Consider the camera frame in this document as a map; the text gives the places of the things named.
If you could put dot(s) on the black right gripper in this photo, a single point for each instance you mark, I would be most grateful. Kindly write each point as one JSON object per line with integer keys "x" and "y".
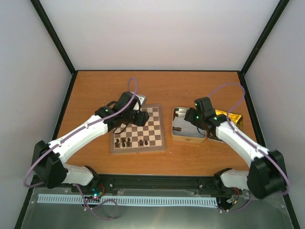
{"x": 189, "y": 116}

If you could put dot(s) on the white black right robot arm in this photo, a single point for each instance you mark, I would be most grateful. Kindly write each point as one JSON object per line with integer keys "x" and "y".
{"x": 247, "y": 155}

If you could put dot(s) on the wooden chessboard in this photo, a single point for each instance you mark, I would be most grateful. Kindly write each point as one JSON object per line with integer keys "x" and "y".
{"x": 153, "y": 132}

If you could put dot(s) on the dark chess pieces pile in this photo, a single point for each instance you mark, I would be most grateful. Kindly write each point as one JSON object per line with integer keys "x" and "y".
{"x": 176, "y": 129}

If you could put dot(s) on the black aluminium frame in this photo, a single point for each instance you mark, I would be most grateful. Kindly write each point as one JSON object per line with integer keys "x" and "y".
{"x": 169, "y": 88}

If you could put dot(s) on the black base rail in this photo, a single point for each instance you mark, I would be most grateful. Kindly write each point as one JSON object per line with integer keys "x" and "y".
{"x": 112, "y": 183}

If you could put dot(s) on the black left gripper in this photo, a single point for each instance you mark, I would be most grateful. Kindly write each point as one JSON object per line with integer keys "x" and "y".
{"x": 142, "y": 120}

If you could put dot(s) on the light blue cable duct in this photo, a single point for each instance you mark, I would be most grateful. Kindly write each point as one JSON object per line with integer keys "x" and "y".
{"x": 131, "y": 201}

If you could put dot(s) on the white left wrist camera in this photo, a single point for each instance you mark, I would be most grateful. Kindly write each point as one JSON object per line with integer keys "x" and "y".
{"x": 140, "y": 100}

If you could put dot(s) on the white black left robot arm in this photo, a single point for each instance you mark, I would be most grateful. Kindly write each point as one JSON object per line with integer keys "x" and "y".
{"x": 50, "y": 159}

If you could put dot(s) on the silver tin tray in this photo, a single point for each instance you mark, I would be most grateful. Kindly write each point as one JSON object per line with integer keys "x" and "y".
{"x": 189, "y": 132}

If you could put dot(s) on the small electronics board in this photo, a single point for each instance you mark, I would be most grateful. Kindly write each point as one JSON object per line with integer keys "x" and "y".
{"x": 98, "y": 192}

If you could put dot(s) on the gold tin tray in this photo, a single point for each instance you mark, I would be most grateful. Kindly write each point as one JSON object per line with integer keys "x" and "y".
{"x": 237, "y": 119}

